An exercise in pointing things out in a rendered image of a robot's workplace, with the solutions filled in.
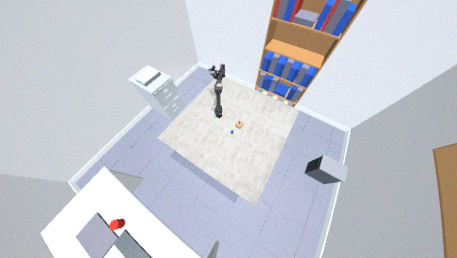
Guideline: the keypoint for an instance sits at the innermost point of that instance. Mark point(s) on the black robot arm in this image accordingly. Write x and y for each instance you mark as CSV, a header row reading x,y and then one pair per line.
x,y
218,89

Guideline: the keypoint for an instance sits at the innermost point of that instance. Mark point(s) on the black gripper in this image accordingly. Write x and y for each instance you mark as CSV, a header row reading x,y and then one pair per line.
x,y
213,69

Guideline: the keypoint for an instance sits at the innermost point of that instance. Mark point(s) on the tan wooden block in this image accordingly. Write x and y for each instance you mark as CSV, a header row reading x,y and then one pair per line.
x,y
239,125

